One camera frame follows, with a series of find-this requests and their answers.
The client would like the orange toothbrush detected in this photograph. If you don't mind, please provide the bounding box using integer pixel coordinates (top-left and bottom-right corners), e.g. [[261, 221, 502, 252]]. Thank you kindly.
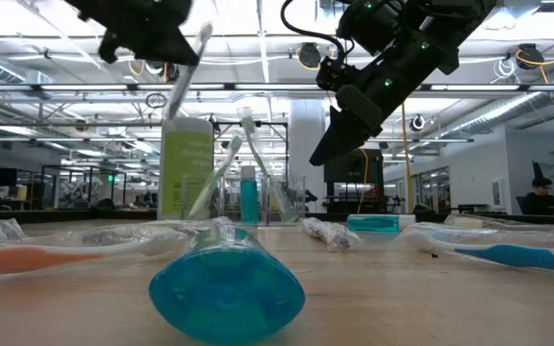
[[0, 225, 199, 284], [442, 212, 554, 232]]

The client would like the blue mouthwash bottle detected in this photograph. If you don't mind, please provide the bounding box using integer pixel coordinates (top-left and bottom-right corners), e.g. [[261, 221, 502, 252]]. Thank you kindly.
[[345, 213, 417, 235], [148, 224, 307, 346], [239, 165, 260, 225]]

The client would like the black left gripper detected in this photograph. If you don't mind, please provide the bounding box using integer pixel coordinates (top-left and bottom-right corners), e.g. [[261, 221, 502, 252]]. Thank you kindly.
[[63, 0, 200, 67]]

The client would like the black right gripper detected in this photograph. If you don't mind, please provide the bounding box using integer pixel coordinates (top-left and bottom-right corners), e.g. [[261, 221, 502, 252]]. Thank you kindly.
[[309, 28, 456, 167]]

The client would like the person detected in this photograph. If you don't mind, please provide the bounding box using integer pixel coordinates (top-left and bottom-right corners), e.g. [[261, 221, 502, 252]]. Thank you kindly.
[[520, 175, 554, 216]]

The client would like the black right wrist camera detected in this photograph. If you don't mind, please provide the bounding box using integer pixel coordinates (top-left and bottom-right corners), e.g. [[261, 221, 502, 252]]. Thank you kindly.
[[315, 55, 360, 92]]

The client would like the green wipes canister white lid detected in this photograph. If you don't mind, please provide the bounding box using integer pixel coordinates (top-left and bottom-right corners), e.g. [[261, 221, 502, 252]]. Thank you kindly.
[[157, 116, 214, 221]]

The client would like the short yellow hanging cable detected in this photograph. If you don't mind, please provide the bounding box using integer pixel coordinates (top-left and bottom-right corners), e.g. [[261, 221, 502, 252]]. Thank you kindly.
[[357, 147, 370, 215]]

